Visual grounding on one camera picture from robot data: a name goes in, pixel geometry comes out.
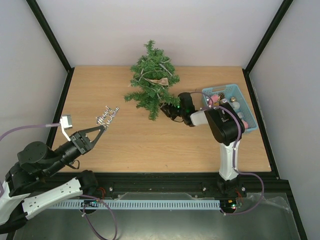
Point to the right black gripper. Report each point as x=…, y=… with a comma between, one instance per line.
x=171, y=111

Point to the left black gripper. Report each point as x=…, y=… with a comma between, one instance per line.
x=81, y=134

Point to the burlap bow ornament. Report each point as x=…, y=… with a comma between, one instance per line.
x=163, y=81

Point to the small green christmas tree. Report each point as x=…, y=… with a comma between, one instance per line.
x=142, y=100

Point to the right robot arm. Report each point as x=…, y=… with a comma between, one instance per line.
x=227, y=129

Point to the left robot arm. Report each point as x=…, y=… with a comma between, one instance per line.
x=36, y=163

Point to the pink fluffy ornament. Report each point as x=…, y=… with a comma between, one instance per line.
x=213, y=100

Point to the frosted pine cone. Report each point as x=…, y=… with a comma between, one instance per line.
x=221, y=95

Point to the light blue plastic basket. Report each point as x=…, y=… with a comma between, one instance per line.
x=233, y=90

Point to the white matte ball ornament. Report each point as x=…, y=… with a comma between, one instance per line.
x=236, y=105

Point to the pink pompom ornament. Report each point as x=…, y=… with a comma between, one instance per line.
x=246, y=125

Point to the black aluminium frame rail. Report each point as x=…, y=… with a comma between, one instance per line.
x=201, y=185

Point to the light blue cable duct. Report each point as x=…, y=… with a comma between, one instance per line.
x=78, y=204

